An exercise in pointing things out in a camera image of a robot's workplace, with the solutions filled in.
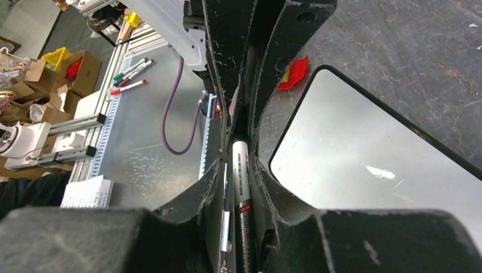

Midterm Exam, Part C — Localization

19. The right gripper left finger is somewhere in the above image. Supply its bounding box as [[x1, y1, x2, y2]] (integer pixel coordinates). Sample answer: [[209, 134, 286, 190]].
[[1, 159, 223, 272]]

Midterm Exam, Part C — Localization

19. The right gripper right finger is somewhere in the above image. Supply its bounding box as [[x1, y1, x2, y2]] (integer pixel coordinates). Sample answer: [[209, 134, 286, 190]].
[[251, 159, 481, 272]]

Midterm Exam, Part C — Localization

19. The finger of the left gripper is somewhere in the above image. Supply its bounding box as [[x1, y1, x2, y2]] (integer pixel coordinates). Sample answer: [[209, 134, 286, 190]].
[[202, 1, 249, 151], [250, 1, 337, 151]]

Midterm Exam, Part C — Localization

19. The white marker pen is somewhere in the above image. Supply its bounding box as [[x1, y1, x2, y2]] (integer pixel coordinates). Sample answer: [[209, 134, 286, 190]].
[[231, 106, 257, 272]]

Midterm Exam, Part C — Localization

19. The white whiteboard black frame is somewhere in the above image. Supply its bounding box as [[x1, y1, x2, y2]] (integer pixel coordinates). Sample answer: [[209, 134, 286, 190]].
[[268, 65, 481, 248]]

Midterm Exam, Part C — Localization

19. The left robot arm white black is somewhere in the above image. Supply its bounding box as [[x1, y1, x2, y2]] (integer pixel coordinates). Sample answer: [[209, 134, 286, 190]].
[[124, 1, 337, 152]]

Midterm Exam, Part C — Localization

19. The red bowl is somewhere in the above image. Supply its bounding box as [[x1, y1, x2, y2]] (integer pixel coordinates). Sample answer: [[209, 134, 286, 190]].
[[277, 56, 309, 90]]

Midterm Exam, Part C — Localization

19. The white printed paper sheet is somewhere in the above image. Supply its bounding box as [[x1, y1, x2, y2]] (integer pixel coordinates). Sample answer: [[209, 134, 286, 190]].
[[60, 175, 114, 209]]

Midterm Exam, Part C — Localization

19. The brown capped marker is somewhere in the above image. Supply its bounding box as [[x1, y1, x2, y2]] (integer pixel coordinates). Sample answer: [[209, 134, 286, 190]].
[[114, 59, 154, 87]]

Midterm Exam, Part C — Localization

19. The green capped marker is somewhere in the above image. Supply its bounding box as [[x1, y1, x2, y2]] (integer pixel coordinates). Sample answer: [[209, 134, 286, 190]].
[[113, 57, 148, 81]]

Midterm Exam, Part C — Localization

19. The red capped marker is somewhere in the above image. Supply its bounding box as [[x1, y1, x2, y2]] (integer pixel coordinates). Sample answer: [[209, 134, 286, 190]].
[[110, 79, 147, 96]]

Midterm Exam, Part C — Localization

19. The person in black shirt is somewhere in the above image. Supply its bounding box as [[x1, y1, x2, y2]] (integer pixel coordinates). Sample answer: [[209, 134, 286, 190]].
[[1, 171, 71, 218]]

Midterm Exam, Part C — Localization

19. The cardboard box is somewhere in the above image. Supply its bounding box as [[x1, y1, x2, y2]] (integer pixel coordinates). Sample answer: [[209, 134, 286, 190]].
[[56, 50, 102, 97]]

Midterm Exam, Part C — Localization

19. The yellow bin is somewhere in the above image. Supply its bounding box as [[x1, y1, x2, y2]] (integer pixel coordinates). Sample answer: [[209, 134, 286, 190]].
[[40, 47, 72, 72]]

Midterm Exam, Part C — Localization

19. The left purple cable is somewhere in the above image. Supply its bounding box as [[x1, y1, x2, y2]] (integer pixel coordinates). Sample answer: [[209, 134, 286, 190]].
[[161, 55, 209, 156]]

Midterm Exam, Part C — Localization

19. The white slotted cable duct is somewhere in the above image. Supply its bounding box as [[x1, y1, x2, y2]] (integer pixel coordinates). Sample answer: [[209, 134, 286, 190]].
[[198, 94, 217, 179]]

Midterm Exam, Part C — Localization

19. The aluminium frame rail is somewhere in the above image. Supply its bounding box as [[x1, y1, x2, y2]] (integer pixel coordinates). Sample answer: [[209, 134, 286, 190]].
[[1, 23, 167, 181]]

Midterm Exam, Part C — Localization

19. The white device on rail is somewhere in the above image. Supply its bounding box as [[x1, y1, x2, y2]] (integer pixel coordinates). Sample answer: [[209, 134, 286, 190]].
[[1, 122, 52, 159]]

